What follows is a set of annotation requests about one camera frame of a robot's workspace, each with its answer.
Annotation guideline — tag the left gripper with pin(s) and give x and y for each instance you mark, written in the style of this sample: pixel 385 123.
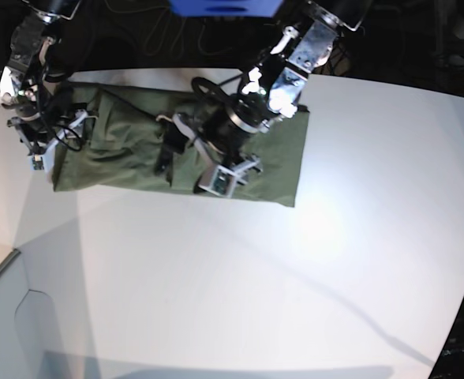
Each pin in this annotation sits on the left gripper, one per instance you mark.
pixel 177 135

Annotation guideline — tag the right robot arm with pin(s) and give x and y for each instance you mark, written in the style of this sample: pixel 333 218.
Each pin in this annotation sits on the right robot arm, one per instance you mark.
pixel 44 113

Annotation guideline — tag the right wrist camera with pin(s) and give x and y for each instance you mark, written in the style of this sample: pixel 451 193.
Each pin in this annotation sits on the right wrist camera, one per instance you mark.
pixel 42 162

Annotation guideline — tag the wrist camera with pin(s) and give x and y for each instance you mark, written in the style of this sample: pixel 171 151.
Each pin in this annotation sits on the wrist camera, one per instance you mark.
pixel 42 162
pixel 217 180

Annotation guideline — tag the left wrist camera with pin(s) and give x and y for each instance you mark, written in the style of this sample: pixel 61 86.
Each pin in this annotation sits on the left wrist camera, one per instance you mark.
pixel 217 180

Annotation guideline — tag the olive green t-shirt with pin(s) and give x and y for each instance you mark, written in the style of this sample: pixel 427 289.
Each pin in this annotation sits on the olive green t-shirt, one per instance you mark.
pixel 122 144

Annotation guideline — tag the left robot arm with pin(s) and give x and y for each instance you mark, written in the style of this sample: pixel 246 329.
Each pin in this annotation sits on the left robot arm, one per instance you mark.
pixel 268 92

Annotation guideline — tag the blue box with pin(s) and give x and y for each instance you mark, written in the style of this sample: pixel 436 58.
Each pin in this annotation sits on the blue box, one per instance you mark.
pixel 225 8

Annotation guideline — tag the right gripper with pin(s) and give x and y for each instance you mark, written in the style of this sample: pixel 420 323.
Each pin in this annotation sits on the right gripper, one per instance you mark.
pixel 39 136

